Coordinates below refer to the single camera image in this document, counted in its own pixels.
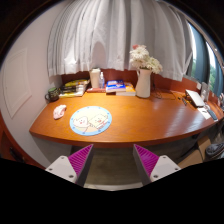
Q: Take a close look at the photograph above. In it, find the cream tumbler with lid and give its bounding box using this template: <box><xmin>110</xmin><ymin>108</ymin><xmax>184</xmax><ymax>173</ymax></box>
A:
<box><xmin>89</xmin><ymin>67</ymin><xmax>102</xmax><ymax>89</ymax></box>

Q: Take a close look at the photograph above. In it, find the yellow-edged white book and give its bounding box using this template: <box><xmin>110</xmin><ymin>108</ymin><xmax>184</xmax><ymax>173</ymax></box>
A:
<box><xmin>59</xmin><ymin>90</ymin><xmax>88</xmax><ymax>98</ymax></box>

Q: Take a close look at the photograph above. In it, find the dark green mug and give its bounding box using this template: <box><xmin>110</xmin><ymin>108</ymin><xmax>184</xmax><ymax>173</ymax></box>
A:
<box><xmin>44</xmin><ymin>86</ymin><xmax>60</xmax><ymax>103</ymax></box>

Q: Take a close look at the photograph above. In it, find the orange cover book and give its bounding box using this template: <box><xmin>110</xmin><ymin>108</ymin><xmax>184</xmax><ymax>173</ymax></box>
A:
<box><xmin>115</xmin><ymin>83</ymin><xmax>137</xmax><ymax>97</ymax></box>

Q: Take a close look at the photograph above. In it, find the round cartoon print mouse pad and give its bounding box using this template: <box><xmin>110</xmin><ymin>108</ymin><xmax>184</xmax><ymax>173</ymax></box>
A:
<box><xmin>69</xmin><ymin>105</ymin><xmax>113</xmax><ymax>137</ymax></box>

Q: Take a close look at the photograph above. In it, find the clear sanitizer bottle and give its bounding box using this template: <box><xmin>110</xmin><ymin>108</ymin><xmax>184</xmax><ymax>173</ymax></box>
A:
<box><xmin>98</xmin><ymin>71</ymin><xmax>106</xmax><ymax>90</ymax></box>

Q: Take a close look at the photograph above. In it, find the pink white computer mouse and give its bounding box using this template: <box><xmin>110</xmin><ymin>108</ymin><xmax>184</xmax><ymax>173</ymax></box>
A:
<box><xmin>52</xmin><ymin>104</ymin><xmax>67</xmax><ymax>120</ymax></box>

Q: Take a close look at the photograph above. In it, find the white pitcher vase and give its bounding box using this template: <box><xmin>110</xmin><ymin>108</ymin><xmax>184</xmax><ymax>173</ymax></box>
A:
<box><xmin>134</xmin><ymin>67</ymin><xmax>153</xmax><ymax>99</ymax></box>

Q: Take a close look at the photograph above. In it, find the white pleated curtain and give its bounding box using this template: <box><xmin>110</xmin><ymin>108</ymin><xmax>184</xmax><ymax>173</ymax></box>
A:
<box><xmin>46</xmin><ymin>0</ymin><xmax>194</xmax><ymax>82</ymax></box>

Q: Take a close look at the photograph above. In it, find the dark red book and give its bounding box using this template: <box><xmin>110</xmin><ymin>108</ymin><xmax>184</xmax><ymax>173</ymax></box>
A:
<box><xmin>85</xmin><ymin>87</ymin><xmax>107</xmax><ymax>94</ymax></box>

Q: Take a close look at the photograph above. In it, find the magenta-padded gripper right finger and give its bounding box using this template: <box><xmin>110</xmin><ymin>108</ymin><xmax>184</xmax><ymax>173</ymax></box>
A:
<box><xmin>132</xmin><ymin>143</ymin><xmax>182</xmax><ymax>186</ymax></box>

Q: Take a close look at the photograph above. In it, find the black cable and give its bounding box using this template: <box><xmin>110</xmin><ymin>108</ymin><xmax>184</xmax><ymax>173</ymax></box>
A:
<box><xmin>153</xmin><ymin>87</ymin><xmax>188</xmax><ymax>100</ymax></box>

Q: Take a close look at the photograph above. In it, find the white laptop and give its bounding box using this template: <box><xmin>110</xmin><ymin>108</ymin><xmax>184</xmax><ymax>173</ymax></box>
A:
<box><xmin>185</xmin><ymin>88</ymin><xmax>206</xmax><ymax>108</ymax></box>

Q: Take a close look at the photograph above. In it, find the window with dark frame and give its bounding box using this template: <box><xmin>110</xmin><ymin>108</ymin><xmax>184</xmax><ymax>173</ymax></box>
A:
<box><xmin>186</xmin><ymin>23</ymin><xmax>224</xmax><ymax>98</ymax></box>

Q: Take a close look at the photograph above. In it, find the white flower bouquet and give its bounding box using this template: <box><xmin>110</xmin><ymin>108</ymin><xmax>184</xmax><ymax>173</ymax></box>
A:
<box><xmin>129</xmin><ymin>44</ymin><xmax>164</xmax><ymax>75</ymax></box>

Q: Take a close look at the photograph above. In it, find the white paper pad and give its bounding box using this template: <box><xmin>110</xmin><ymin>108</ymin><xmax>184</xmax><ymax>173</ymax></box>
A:
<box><xmin>197</xmin><ymin>106</ymin><xmax>212</xmax><ymax>120</ymax></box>

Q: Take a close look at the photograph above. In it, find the blue cover book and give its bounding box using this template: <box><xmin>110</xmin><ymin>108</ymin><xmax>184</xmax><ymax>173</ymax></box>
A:
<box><xmin>105</xmin><ymin>79</ymin><xmax>127</xmax><ymax>94</ymax></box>

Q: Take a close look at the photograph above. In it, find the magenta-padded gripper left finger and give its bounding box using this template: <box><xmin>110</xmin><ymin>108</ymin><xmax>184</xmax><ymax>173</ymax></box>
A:
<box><xmin>44</xmin><ymin>143</ymin><xmax>95</xmax><ymax>187</ymax></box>

